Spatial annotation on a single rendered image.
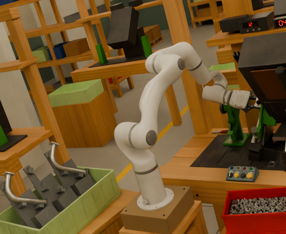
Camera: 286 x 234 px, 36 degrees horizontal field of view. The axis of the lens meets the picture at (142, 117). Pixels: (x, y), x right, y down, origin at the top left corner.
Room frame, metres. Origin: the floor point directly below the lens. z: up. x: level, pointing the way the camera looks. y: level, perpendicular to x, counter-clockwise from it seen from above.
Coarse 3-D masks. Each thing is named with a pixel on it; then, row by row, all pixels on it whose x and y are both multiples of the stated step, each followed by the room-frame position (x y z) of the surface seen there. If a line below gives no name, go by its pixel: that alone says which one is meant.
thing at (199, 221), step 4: (200, 212) 1.96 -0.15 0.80; (196, 216) 1.92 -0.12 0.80; (200, 216) 1.95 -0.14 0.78; (196, 220) 1.92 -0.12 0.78; (200, 220) 1.94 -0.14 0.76; (204, 220) 1.97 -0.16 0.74; (192, 224) 1.94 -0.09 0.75; (196, 224) 1.93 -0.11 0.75; (200, 224) 1.93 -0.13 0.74; (204, 224) 1.96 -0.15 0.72; (188, 228) 1.92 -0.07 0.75; (192, 228) 1.91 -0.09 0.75; (196, 228) 1.92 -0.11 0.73; (200, 228) 1.92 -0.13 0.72; (204, 228) 1.95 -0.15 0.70; (188, 232) 1.89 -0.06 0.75; (192, 232) 1.89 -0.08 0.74; (196, 232) 1.91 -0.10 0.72; (200, 232) 1.92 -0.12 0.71; (204, 232) 1.94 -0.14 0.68
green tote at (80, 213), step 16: (96, 176) 2.50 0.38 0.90; (112, 176) 2.38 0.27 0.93; (96, 192) 2.26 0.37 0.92; (112, 192) 2.35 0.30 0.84; (80, 208) 2.16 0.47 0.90; (96, 208) 2.23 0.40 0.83; (0, 224) 2.17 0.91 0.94; (16, 224) 2.07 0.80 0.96; (48, 224) 1.98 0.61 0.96; (64, 224) 2.05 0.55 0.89; (80, 224) 2.13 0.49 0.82
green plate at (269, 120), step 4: (260, 104) 2.08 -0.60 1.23; (260, 108) 2.08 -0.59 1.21; (260, 112) 2.09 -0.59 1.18; (264, 112) 2.09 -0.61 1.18; (260, 116) 2.09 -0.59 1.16; (264, 116) 2.09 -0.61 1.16; (268, 116) 2.08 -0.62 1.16; (260, 120) 2.09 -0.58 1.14; (264, 120) 2.09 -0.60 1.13; (268, 120) 2.08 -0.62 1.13; (272, 120) 2.07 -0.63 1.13; (260, 124) 2.09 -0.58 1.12; (264, 124) 2.15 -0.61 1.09; (268, 124) 2.08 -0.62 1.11; (272, 124) 2.07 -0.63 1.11
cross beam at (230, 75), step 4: (224, 72) 2.68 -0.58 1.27; (228, 72) 2.66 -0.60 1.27; (232, 72) 2.65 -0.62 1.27; (228, 76) 2.67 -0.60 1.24; (232, 76) 2.65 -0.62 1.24; (236, 76) 2.64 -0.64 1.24; (212, 80) 2.74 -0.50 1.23; (228, 80) 2.67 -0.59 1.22; (232, 80) 2.66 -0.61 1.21; (236, 80) 2.64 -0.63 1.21; (208, 84) 2.76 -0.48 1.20; (212, 84) 2.75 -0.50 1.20; (228, 84) 2.68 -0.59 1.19; (232, 84) 2.66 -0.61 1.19
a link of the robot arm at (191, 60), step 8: (168, 48) 2.19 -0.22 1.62; (176, 48) 2.17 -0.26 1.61; (184, 48) 2.18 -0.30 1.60; (192, 48) 2.21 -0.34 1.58; (152, 56) 2.16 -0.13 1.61; (184, 56) 2.17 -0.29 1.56; (192, 56) 2.20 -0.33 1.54; (152, 64) 2.12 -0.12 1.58; (192, 64) 2.21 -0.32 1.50; (152, 72) 2.15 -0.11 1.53
